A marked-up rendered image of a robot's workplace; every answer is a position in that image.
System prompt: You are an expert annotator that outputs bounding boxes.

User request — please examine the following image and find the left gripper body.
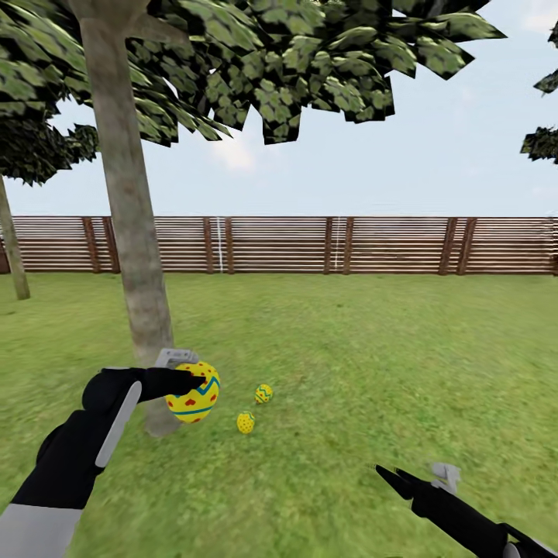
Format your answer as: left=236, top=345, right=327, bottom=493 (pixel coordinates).
left=150, top=367, right=191, bottom=399

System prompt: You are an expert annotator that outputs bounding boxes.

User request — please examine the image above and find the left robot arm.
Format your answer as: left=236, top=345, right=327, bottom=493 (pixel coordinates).
left=0, top=348, right=205, bottom=558

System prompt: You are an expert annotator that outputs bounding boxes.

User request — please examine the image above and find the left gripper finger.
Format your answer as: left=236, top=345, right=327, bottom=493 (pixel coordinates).
left=188, top=376, right=205, bottom=393

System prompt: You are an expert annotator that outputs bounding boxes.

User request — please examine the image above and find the easter egg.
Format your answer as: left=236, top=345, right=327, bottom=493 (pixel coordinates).
left=256, top=385, right=272, bottom=403
left=166, top=361, right=220, bottom=423
left=237, top=412, right=256, bottom=433

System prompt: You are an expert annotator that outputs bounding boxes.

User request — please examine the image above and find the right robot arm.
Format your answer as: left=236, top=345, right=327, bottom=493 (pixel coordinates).
left=376, top=463, right=558, bottom=558

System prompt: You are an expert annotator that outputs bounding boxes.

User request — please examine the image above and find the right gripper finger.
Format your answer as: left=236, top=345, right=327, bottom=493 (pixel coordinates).
left=397, top=468, right=420, bottom=482
left=376, top=465, right=424, bottom=500

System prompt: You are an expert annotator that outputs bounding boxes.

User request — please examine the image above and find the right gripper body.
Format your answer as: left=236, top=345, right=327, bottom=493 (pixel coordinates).
left=411, top=481, right=476, bottom=550

